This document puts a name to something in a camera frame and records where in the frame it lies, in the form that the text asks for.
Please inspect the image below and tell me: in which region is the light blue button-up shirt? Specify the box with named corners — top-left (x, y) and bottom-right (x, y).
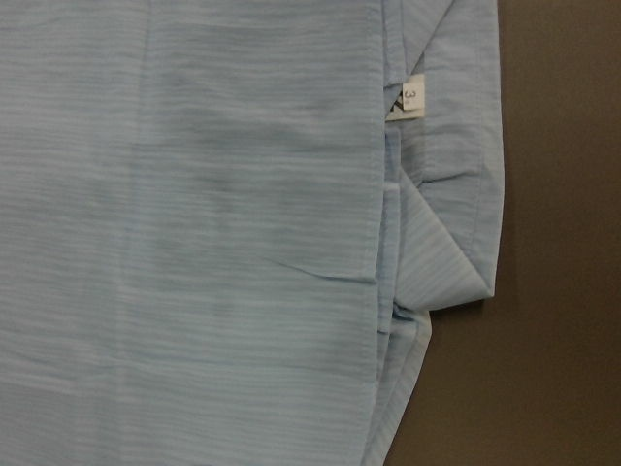
top-left (1, 1), bottom-right (505, 465)

